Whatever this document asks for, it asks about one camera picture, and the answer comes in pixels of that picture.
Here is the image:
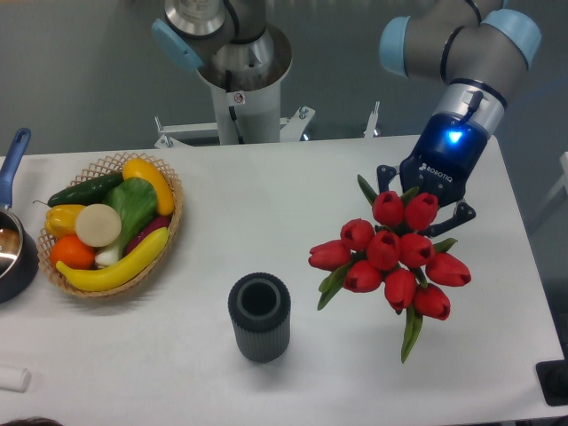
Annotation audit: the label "red tulip bouquet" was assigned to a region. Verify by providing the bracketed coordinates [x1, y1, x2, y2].
[308, 177, 471, 360]

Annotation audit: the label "dark grey ribbed vase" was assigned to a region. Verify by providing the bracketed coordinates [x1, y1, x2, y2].
[227, 272, 291, 363]

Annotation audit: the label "yellow banana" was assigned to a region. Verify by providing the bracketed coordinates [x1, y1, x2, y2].
[56, 227, 170, 292]

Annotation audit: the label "green bok choy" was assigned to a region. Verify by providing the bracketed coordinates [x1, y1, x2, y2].
[95, 177, 157, 268]

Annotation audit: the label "yellow bell pepper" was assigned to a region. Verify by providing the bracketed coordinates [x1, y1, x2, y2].
[44, 204, 85, 239]

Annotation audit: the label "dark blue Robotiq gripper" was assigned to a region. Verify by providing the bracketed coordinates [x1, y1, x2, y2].
[376, 114, 488, 236]

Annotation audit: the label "white cylinder object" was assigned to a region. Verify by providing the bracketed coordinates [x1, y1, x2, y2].
[0, 365, 32, 393]

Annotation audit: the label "beige round disc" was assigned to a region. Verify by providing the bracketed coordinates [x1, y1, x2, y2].
[75, 204, 122, 248]

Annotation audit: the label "orange fruit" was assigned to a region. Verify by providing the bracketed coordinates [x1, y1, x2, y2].
[49, 235, 95, 270]

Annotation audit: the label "green cucumber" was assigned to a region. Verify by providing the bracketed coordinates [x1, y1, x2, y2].
[34, 172, 123, 208]

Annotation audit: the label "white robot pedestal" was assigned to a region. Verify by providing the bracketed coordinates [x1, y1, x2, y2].
[152, 1, 292, 145]

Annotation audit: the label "blue handled saucepan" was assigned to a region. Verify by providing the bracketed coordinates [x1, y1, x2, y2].
[0, 128, 38, 304]

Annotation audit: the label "yellow squash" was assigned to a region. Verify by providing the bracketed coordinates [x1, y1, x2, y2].
[122, 157, 175, 217]

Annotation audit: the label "purple eggplant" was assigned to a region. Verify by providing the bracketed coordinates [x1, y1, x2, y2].
[124, 216, 170, 255]

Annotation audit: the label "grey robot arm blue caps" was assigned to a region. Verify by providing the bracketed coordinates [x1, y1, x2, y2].
[377, 1, 541, 237]

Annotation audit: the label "dark hair of person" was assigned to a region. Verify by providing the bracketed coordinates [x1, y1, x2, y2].
[1, 416, 62, 426]

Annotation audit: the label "black device at edge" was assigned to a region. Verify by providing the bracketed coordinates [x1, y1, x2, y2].
[535, 359, 567, 406]

